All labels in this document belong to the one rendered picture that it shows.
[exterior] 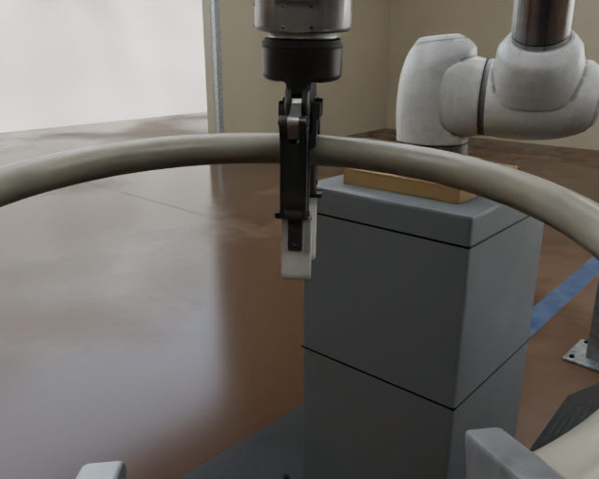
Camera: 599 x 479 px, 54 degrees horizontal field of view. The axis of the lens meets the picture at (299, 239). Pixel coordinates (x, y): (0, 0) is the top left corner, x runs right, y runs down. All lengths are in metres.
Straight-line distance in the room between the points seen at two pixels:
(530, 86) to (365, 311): 0.55
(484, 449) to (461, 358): 1.03
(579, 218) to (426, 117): 0.83
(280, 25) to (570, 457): 0.42
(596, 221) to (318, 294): 0.98
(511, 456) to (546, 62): 1.03
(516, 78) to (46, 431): 1.59
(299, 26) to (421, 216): 0.67
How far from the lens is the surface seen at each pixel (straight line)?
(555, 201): 0.46
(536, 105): 1.20
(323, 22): 0.53
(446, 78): 1.23
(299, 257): 0.59
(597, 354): 2.40
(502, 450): 0.18
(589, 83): 1.22
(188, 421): 1.90
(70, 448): 1.89
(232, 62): 6.15
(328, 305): 1.33
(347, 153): 0.56
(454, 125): 1.24
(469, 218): 1.09
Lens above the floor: 1.09
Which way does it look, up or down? 18 degrees down
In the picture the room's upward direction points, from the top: straight up
